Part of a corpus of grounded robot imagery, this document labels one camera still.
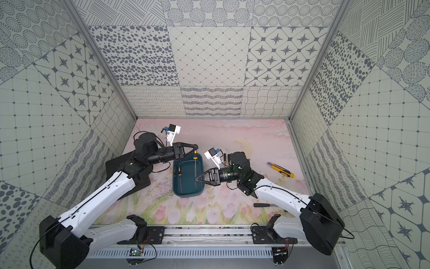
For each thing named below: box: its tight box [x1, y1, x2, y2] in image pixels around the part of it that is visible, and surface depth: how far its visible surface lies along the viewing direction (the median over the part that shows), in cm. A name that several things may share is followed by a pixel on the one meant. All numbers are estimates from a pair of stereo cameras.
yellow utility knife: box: [266, 161, 296, 179], surface depth 96 cm
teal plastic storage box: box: [172, 152, 205, 198], surface depth 94 cm
